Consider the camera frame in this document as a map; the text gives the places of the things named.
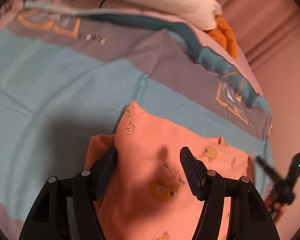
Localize orange cartoon print shirt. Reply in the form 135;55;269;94
85;102;254;239

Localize blue grey patterned duvet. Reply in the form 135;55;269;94
0;2;272;221

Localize pink curtain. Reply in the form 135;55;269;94
214;0;300;140

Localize orange plush goose feet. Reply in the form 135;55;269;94
206;16;238;59

